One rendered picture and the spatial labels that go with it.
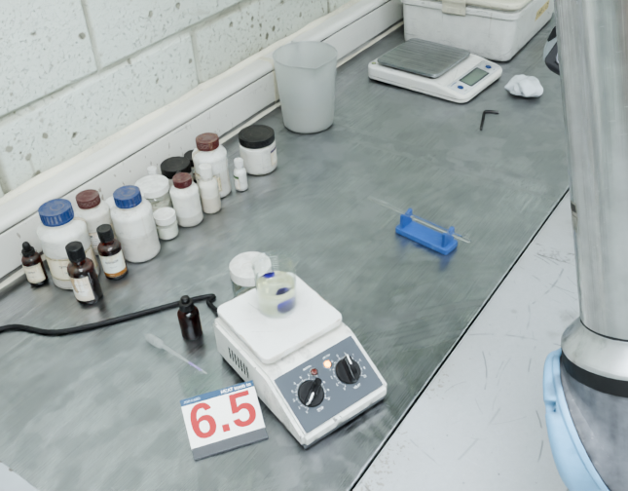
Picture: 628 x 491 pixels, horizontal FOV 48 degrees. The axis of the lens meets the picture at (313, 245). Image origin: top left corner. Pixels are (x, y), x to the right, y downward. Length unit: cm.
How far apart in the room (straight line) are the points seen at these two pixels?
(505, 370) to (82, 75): 79
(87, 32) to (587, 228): 90
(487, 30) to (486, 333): 93
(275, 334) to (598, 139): 50
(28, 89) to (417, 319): 67
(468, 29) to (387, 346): 99
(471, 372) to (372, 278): 23
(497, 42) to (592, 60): 128
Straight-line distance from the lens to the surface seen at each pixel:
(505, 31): 173
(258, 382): 87
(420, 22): 181
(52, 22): 117
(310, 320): 87
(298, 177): 130
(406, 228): 115
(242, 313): 89
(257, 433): 87
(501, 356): 97
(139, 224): 111
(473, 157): 137
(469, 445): 87
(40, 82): 118
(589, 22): 47
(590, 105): 48
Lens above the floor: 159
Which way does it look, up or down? 38 degrees down
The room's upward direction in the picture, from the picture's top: 3 degrees counter-clockwise
